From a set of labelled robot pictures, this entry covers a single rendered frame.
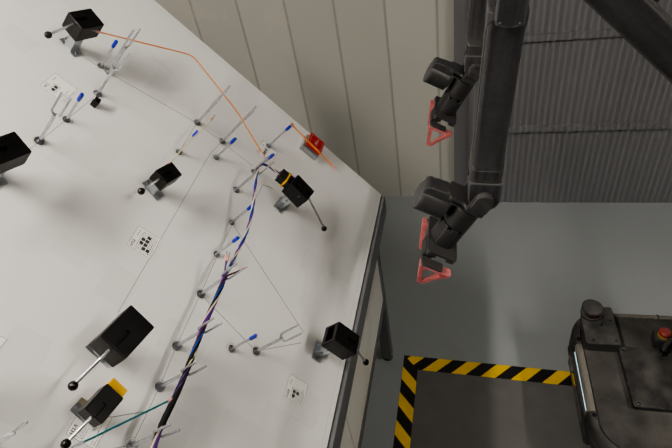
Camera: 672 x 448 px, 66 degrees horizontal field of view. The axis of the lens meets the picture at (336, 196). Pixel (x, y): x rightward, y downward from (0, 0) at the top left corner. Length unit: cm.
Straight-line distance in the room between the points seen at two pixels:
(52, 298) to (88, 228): 14
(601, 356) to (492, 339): 46
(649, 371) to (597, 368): 15
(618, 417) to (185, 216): 145
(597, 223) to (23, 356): 249
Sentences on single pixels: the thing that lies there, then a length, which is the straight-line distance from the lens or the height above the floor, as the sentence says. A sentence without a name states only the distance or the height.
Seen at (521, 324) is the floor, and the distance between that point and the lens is 237.
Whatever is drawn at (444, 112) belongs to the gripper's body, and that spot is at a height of 113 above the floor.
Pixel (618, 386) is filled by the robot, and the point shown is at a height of 24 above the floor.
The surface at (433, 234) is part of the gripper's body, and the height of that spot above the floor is 115.
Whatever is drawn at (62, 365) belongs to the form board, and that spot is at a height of 127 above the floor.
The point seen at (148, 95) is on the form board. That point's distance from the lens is 126.
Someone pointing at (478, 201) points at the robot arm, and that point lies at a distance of 97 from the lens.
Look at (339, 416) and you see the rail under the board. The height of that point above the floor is 86.
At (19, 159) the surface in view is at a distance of 96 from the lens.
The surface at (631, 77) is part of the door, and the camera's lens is 257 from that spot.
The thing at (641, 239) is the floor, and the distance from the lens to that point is 282.
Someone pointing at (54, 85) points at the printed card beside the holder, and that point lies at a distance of 117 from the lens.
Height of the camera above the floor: 191
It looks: 40 degrees down
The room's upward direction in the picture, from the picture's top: 11 degrees counter-clockwise
